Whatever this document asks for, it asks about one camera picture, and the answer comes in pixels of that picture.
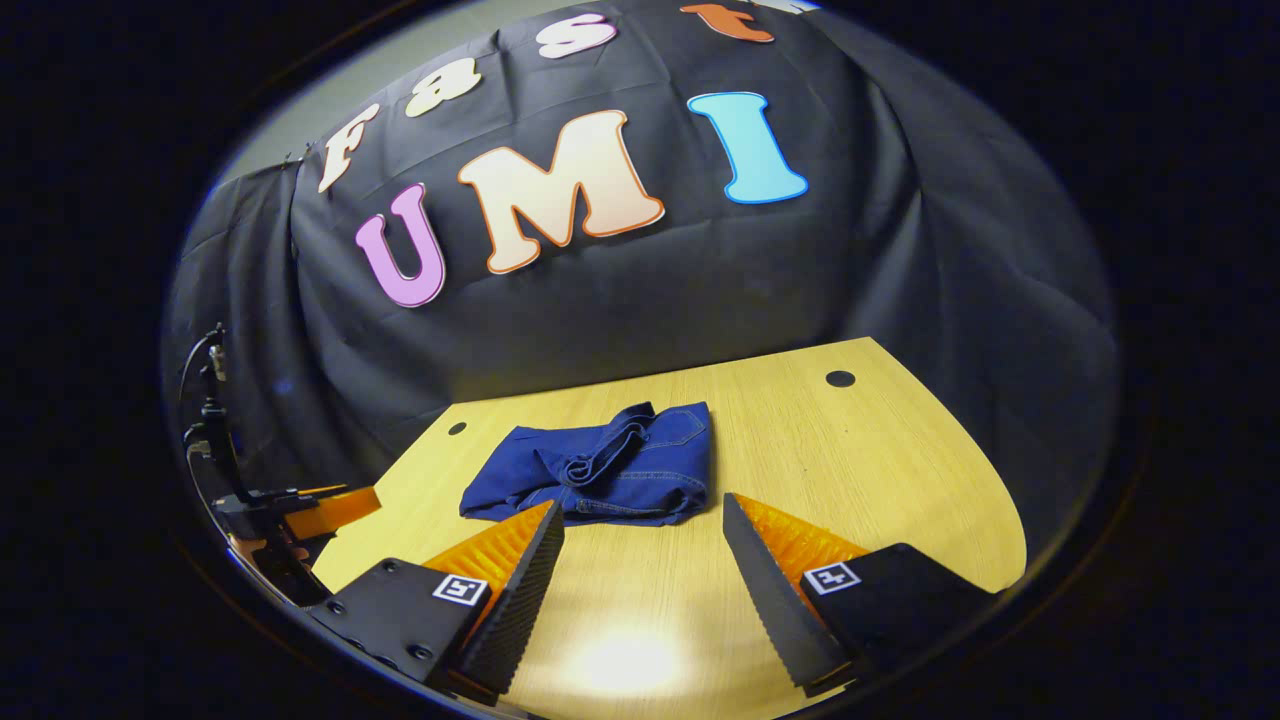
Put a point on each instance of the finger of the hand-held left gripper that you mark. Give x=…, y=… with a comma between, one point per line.
x=335, y=510

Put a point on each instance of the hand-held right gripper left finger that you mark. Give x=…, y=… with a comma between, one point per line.
x=525, y=600

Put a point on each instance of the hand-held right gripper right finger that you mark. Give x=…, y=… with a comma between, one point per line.
x=775, y=600

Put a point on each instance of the blue denim jeans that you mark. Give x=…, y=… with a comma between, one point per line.
x=650, y=470

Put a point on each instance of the black backdrop cloth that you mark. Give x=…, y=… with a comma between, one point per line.
x=700, y=280

